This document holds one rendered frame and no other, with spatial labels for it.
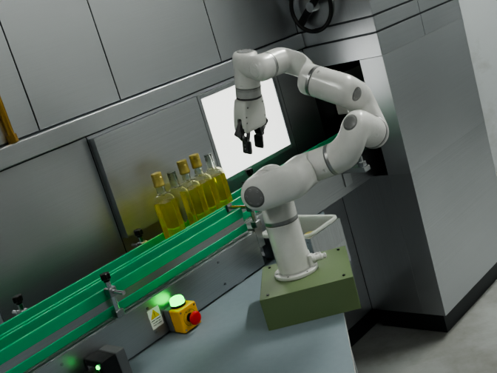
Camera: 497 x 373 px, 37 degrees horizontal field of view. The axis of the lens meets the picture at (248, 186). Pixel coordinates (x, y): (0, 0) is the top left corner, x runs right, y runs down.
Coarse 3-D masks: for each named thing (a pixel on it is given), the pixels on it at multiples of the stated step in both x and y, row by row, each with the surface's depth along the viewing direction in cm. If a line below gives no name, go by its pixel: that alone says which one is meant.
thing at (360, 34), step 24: (336, 0) 290; (360, 0) 283; (384, 0) 289; (408, 0) 302; (432, 0) 315; (456, 0) 330; (336, 24) 295; (360, 24) 287; (384, 24) 288; (408, 24) 301; (432, 24) 314; (312, 48) 307; (336, 48) 299; (360, 48) 291; (384, 48) 287
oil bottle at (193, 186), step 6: (192, 180) 241; (186, 186) 240; (192, 186) 240; (198, 186) 242; (192, 192) 240; (198, 192) 242; (192, 198) 240; (198, 198) 242; (204, 198) 244; (198, 204) 242; (204, 204) 244; (198, 210) 242; (204, 210) 243; (198, 216) 242; (204, 216) 243
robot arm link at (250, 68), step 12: (240, 60) 207; (252, 60) 203; (264, 60) 202; (276, 60) 204; (240, 72) 209; (252, 72) 203; (264, 72) 201; (276, 72) 205; (240, 84) 211; (252, 84) 210
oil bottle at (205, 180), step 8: (200, 176) 244; (208, 176) 245; (200, 184) 244; (208, 184) 245; (208, 192) 245; (216, 192) 248; (208, 200) 245; (216, 200) 247; (208, 208) 246; (216, 208) 247
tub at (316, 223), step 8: (304, 216) 254; (312, 216) 252; (320, 216) 249; (328, 216) 247; (336, 216) 244; (304, 224) 255; (312, 224) 253; (320, 224) 250; (328, 224) 240; (264, 232) 249; (304, 232) 256; (312, 232) 235
